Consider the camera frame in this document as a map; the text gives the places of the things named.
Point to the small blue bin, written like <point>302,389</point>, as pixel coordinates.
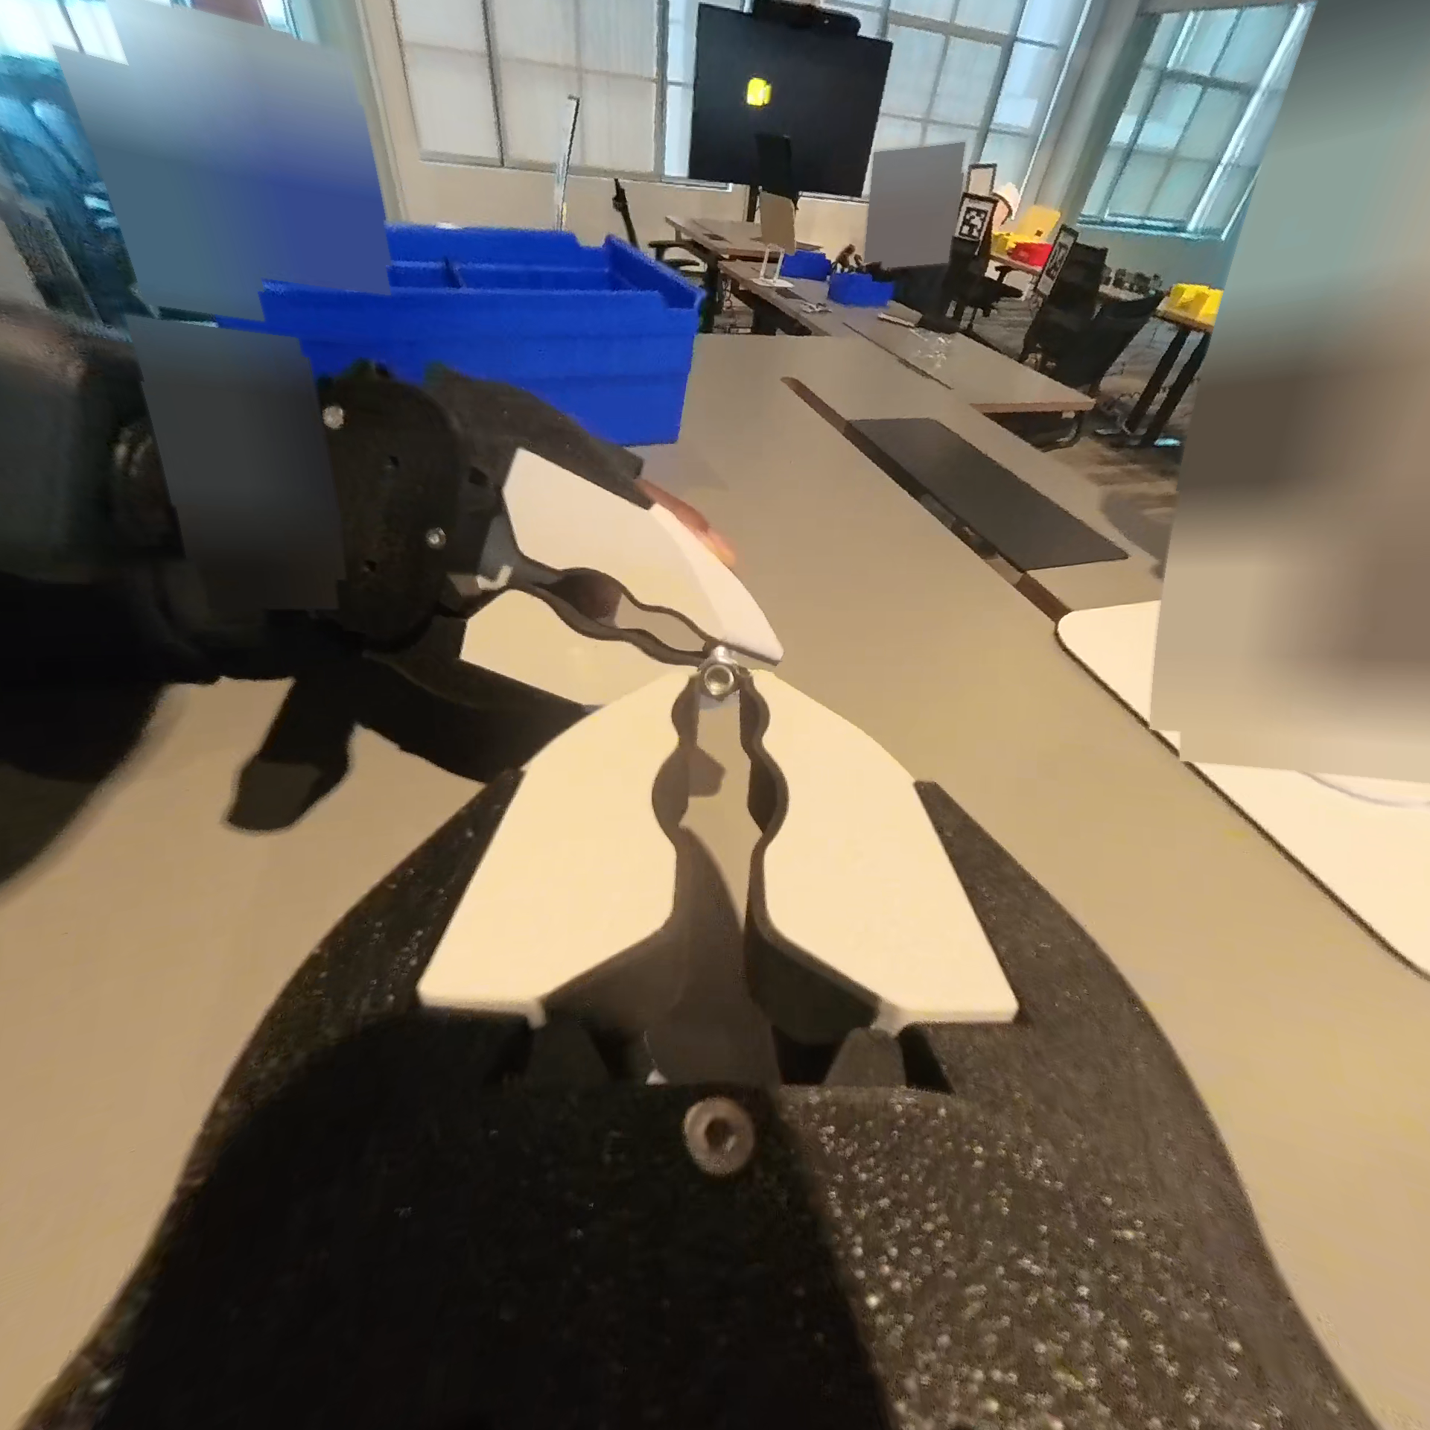
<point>806,265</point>
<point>859,287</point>

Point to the fiducial tag board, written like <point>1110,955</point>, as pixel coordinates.
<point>977,216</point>
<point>1061,255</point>

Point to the large blue storage bin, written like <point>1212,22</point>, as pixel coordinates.
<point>536,345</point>

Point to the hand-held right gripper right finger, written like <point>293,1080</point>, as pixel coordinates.
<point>871,882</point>

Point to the black office chair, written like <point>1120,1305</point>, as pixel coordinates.
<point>977,284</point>
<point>1089,323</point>

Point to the yellow storage bin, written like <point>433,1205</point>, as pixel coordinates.
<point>1028,234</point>
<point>1193,304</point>

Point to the white base board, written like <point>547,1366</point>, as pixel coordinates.
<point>1341,849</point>

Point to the wooden tablet stand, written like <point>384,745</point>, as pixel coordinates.
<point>779,223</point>

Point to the silver nut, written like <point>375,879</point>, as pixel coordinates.
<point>715,679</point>

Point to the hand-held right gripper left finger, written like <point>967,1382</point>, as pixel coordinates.
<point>559,849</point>

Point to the black television screen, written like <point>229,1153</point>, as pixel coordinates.
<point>782,144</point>

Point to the black table mat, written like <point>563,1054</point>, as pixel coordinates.
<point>983,491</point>

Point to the person's left hand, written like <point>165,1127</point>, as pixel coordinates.
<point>699,523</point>

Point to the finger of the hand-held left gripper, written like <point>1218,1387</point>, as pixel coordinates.
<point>626,536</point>
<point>536,648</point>

